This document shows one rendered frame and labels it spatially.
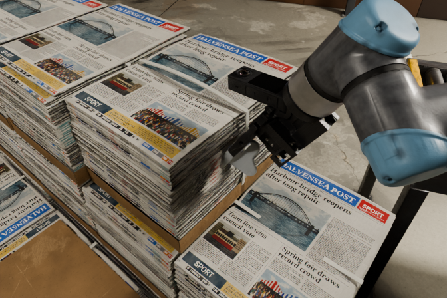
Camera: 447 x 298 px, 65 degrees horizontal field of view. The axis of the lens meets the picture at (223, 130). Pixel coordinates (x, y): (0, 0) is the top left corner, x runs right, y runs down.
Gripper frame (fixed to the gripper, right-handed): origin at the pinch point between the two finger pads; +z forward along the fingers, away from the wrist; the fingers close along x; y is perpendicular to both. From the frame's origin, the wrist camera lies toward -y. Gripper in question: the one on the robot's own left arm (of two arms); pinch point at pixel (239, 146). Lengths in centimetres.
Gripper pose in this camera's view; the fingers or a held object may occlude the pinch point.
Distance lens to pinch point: 64.6
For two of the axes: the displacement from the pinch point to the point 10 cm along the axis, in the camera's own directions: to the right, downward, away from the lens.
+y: 6.7, 7.3, -1.0
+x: 6.4, -5.0, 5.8
